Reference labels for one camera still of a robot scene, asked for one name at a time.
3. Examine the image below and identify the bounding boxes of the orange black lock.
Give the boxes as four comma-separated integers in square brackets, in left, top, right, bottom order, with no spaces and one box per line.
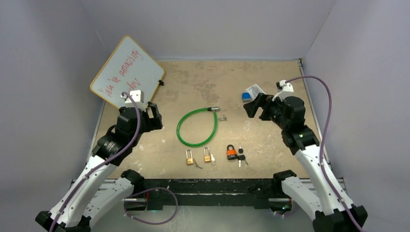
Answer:
[227,145,238,160]

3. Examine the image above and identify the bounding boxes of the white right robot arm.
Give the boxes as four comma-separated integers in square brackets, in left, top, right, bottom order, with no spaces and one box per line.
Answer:
[243,93,368,232]

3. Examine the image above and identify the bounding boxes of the white printed card package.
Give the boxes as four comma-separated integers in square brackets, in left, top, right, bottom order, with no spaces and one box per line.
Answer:
[246,84,265,98]

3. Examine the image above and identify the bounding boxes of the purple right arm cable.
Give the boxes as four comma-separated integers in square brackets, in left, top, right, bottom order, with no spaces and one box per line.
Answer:
[284,75,364,232]

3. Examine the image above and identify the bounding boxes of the green cable lock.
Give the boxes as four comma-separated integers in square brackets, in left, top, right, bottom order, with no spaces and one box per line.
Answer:
[176,106,220,147]

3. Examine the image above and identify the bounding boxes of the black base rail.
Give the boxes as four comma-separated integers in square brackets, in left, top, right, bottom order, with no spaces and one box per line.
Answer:
[137,178,296,214]

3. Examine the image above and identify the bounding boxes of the blue whiteboard eraser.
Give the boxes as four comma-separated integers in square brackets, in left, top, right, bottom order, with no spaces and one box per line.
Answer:
[241,92,252,103]

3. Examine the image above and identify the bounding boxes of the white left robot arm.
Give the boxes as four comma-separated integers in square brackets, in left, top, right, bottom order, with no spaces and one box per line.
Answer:
[35,102,162,232]

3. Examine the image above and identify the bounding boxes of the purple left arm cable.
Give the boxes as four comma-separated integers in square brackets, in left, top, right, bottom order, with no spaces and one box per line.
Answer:
[48,91,142,232]

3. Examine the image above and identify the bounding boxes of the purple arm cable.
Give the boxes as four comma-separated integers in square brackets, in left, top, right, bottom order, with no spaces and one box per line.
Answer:
[48,91,142,232]
[284,75,364,232]

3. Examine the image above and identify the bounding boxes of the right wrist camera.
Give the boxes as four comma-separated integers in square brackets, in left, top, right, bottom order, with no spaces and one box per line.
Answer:
[275,80,294,99]

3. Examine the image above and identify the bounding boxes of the whiteboard with orange frame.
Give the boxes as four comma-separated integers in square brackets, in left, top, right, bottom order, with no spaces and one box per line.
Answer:
[90,35,165,109]

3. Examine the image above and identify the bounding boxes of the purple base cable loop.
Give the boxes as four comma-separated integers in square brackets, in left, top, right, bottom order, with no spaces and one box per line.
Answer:
[124,185,181,225]

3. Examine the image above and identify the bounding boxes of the brass padlock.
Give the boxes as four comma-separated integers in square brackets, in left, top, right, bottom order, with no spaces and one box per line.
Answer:
[204,146,212,163]
[186,149,194,165]

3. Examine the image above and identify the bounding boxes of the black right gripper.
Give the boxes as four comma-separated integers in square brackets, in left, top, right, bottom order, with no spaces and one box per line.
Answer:
[244,93,290,130]

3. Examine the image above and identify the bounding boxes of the black-headed keys bunch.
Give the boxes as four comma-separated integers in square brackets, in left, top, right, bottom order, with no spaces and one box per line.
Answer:
[237,143,248,168]

